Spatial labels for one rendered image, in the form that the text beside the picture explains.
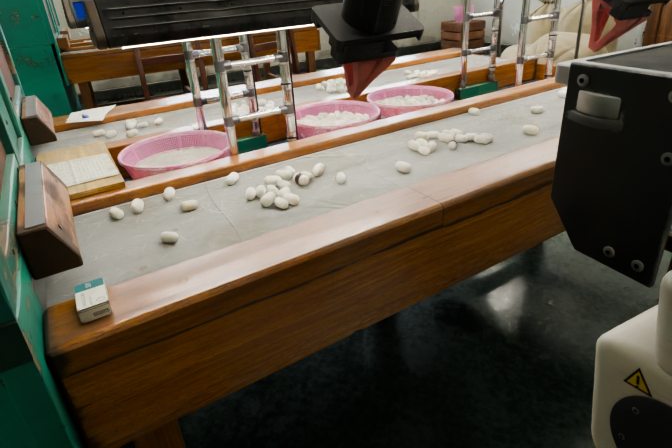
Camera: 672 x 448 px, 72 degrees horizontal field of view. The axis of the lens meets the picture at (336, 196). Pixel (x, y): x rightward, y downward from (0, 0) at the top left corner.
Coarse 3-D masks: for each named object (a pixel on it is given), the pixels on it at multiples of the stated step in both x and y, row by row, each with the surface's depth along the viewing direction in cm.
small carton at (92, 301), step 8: (96, 280) 60; (80, 288) 58; (88, 288) 58; (96, 288) 58; (104, 288) 58; (80, 296) 57; (88, 296) 57; (96, 296) 57; (104, 296) 56; (80, 304) 55; (88, 304) 55; (96, 304) 55; (104, 304) 56; (80, 312) 54; (88, 312) 55; (96, 312) 55; (104, 312) 56; (112, 312) 57; (80, 320) 55; (88, 320) 55
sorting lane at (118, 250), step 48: (384, 144) 113; (480, 144) 109; (528, 144) 107; (192, 192) 94; (240, 192) 93; (336, 192) 90; (384, 192) 89; (96, 240) 79; (144, 240) 78; (192, 240) 77; (240, 240) 76; (48, 288) 67
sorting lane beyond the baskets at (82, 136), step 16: (432, 64) 204; (448, 64) 202; (480, 64) 197; (384, 80) 180; (400, 80) 178; (272, 96) 167; (304, 96) 164; (320, 96) 163; (176, 112) 155; (192, 112) 153; (208, 112) 152; (80, 128) 143; (96, 128) 143; (112, 128) 142; (144, 128) 139; (160, 128) 138; (48, 144) 131; (64, 144) 130; (80, 144) 129
